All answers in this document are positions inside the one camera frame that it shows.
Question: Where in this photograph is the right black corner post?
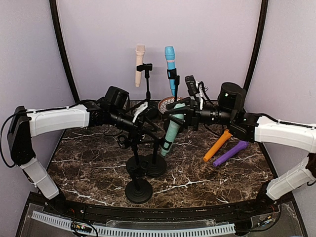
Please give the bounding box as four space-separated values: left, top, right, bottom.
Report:
243 0 269 92

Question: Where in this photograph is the black stand of beige microphone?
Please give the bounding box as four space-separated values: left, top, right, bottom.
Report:
136 63 158 120

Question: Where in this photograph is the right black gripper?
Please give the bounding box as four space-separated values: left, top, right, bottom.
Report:
164 96 236 130

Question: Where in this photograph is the blue microphone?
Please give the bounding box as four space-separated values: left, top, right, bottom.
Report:
164 46 175 96

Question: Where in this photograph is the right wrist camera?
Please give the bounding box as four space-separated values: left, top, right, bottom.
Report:
185 75 205 106

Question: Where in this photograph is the orange microphone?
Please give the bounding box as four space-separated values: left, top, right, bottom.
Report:
203 129 232 162

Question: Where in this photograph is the beige microphone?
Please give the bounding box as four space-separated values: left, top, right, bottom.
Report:
135 44 146 87

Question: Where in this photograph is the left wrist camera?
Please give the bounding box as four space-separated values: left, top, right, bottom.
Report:
132 101 148 123

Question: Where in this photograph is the left black corner post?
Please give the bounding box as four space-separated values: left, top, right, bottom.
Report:
49 0 80 102

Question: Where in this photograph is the black stand of purple microphone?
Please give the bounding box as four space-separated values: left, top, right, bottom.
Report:
125 171 153 204

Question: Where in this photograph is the floral patterned ceramic plate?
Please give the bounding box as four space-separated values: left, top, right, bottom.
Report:
158 96 185 119

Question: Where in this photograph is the black stand of mint microphone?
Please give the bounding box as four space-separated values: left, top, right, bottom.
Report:
145 139 166 177

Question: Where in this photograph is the black stand of blue microphone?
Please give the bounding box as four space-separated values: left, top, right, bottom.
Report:
167 68 180 101

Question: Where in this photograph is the black stand of orange microphone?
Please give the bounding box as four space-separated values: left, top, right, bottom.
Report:
118 134 150 178

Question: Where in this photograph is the purple microphone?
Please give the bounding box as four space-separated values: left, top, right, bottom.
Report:
213 141 249 167

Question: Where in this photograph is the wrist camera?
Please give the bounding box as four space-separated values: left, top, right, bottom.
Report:
185 75 205 106
132 101 148 123

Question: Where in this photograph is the black front frame rail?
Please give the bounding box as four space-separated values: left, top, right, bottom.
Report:
65 199 280 223

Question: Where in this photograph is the mint green microphone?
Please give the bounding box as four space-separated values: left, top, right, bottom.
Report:
161 115 183 157

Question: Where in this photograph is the black corner post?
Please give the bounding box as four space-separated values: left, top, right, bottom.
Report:
49 0 80 102
243 0 269 92

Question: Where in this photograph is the white slotted cable duct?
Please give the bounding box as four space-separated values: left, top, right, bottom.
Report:
31 211 236 237

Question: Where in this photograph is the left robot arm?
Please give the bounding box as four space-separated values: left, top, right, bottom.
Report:
5 86 151 215

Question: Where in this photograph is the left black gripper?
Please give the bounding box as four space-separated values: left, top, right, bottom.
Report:
109 108 159 145

